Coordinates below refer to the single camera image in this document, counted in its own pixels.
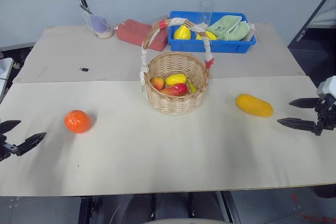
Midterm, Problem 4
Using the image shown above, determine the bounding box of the blue plastic bin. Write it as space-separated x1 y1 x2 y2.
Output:
167 10 257 54

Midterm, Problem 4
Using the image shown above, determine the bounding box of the green towel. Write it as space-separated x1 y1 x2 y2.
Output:
206 15 250 41

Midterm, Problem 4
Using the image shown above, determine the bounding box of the dark rounded shape under table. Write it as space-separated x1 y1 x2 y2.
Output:
121 194 156 224

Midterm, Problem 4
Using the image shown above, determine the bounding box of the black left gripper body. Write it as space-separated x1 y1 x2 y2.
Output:
0 134 20 162

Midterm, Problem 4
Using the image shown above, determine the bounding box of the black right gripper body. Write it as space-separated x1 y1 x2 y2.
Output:
314 95 336 136

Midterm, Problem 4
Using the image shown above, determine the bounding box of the orange toy fruit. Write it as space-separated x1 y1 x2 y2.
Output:
64 110 92 134

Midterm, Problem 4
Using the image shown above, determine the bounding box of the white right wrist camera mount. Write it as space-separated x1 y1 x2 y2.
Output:
316 76 336 101

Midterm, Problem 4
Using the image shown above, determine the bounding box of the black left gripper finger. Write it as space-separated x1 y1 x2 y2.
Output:
0 120 22 135
16 132 47 156

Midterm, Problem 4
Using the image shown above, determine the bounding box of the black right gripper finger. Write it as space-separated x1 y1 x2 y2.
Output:
289 98 319 109
277 117 319 134

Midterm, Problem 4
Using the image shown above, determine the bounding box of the red cloth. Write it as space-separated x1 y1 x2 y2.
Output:
116 19 169 52

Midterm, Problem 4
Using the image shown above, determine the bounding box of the clear cup with purple cloth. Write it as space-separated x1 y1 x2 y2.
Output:
82 8 115 40

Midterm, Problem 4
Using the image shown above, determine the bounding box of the red yellow toy peach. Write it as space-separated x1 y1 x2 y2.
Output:
150 77 165 91

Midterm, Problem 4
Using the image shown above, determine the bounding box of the red yellow toy mango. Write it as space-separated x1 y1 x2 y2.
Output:
159 83 190 97

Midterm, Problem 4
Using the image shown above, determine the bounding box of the yellow toy lemon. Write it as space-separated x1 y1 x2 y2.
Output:
195 30 218 41
173 25 191 40
165 73 187 87

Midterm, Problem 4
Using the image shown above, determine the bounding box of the clear drinking glass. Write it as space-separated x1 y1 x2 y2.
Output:
197 0 215 27

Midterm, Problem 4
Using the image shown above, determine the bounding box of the wicker basket with handle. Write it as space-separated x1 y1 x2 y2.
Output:
139 17 215 116

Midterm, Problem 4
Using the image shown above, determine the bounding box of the dark monitor frame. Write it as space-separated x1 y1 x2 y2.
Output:
287 0 336 51

